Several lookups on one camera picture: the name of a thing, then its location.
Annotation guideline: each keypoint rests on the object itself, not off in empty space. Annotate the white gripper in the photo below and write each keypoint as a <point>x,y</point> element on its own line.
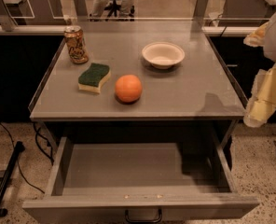
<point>263,99</point>

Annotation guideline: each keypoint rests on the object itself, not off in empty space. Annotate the green yellow sponge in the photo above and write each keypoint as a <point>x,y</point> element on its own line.
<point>94,77</point>

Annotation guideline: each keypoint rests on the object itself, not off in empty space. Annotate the black drawer handle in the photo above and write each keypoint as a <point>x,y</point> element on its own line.
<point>156,219</point>

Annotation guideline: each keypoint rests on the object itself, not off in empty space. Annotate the black metal stand leg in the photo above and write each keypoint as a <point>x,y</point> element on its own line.
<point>18,149</point>

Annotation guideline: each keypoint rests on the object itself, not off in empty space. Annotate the orange fruit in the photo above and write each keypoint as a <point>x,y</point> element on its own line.
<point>128,88</point>

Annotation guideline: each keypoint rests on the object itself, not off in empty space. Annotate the grey cabinet table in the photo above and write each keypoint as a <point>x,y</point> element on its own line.
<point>167,85</point>

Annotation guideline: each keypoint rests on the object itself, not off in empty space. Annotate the white bowl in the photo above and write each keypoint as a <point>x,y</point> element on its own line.
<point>163,55</point>

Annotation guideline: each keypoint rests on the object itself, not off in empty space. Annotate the grey open top drawer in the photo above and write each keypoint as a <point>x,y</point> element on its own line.
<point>99,182</point>

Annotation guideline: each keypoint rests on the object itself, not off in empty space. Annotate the orange soda can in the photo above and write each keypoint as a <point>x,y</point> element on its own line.
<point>74,39</point>

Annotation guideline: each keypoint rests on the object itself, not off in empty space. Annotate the black office chair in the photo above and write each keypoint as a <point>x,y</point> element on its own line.
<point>113,10</point>

